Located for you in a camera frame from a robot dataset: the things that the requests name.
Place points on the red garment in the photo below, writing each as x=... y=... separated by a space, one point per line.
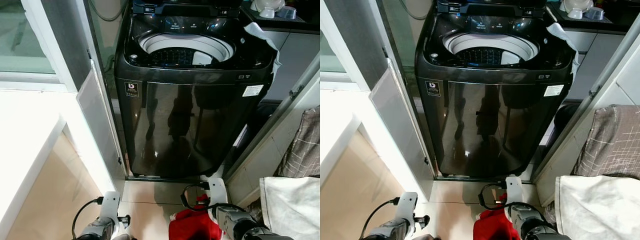
x=495 y=227
x=192 y=225

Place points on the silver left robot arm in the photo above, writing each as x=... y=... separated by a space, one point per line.
x=385 y=232
x=95 y=231

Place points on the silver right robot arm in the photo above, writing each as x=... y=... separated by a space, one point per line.
x=535 y=227
x=245 y=227

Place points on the black top-load washing machine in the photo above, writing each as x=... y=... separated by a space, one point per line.
x=500 y=125
x=195 y=125

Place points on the grey sliding door panel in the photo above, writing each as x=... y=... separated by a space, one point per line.
x=97 y=115
x=400 y=120

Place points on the white cloth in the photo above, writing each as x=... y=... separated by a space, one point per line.
x=600 y=210
x=292 y=210

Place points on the chair with brown checked cover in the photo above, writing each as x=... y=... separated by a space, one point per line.
x=610 y=142
x=305 y=145

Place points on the white paper sheet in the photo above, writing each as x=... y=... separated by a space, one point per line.
x=262 y=40
x=562 y=40

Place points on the dark shelf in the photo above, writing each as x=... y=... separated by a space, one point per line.
x=620 y=24
x=305 y=24

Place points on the blue translucent container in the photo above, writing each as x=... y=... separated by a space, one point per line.
x=287 y=13
x=595 y=13

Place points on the white cup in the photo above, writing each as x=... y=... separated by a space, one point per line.
x=575 y=7
x=267 y=7

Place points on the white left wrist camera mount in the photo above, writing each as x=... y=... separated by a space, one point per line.
x=110 y=207
x=406 y=207

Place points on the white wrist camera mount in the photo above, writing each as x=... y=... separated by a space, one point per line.
x=217 y=189
x=110 y=207
x=406 y=207
x=514 y=189

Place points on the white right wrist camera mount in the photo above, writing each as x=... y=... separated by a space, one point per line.
x=217 y=189
x=514 y=189

